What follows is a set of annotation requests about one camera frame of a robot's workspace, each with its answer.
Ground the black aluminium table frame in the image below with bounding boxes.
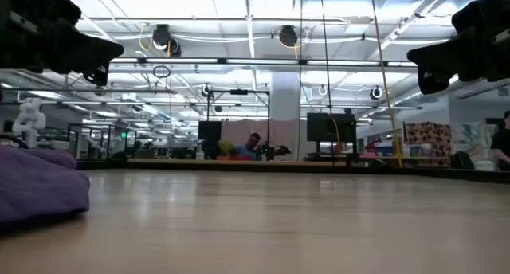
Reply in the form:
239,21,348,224
75,158,510,184

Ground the floral patterned cloth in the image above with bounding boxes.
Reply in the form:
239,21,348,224
403,121,453,167

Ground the black ceiling cable reel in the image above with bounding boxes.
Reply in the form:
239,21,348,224
152,23,182,58
277,24,300,48

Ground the pink curtain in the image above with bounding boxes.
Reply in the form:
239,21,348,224
220,118,300,160

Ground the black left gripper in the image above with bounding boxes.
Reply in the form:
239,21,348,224
0,0,124,88

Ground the black hanging cable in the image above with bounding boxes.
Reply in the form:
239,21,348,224
318,0,336,166

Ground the thick yellow hanging cable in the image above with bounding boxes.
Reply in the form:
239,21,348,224
369,0,404,168

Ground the black bag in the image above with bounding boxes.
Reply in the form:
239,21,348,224
449,150,475,170

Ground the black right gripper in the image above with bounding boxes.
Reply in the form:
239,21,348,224
406,0,510,96

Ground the black panel screen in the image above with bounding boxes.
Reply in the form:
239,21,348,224
197,119,223,147

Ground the person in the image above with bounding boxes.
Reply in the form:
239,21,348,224
233,132,263,161
489,109,510,172

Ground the purple towel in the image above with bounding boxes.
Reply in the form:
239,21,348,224
0,144,91,229

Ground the pastel patterned cloth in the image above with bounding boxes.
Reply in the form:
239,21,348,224
451,121,499,163

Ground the thin yellow cable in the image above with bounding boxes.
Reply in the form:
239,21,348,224
331,117,343,160

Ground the black metal frame stand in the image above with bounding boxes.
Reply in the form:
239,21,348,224
206,88,272,160

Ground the wooden workbench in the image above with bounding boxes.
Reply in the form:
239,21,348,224
127,157,348,166

